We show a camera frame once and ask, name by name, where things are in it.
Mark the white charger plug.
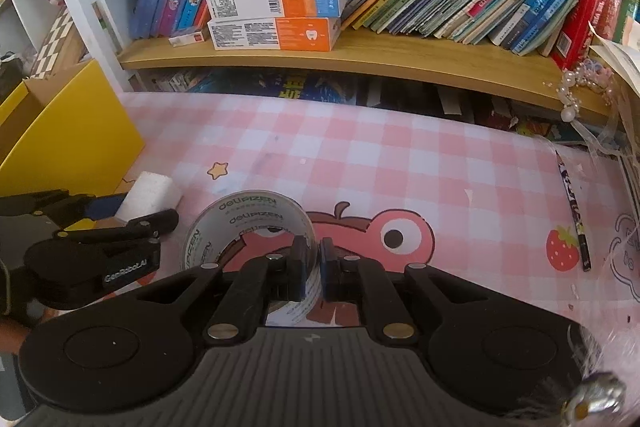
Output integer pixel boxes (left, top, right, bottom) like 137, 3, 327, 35
115, 171, 182, 222

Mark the clear packing tape roll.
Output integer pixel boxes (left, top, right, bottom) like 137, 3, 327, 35
183, 190, 321, 327

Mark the yellow cardboard box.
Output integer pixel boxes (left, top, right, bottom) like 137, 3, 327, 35
0, 58, 148, 198

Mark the chessboard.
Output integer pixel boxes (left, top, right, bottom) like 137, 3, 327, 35
30, 8, 86, 79

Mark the small red white box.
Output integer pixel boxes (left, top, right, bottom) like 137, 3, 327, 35
168, 27, 209, 48

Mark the lower toothpaste box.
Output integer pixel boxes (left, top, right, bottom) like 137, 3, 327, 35
208, 17, 341, 52

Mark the pink cartoon desk mat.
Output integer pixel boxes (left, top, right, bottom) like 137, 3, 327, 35
117, 93, 639, 324

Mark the black patterned pencil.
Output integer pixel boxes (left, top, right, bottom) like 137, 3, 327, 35
555, 153, 592, 272

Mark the wooden bookshelf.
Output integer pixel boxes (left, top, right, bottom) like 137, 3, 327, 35
31, 0, 640, 126

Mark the pile of papers and books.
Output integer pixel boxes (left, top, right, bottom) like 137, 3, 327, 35
588, 24, 639, 202

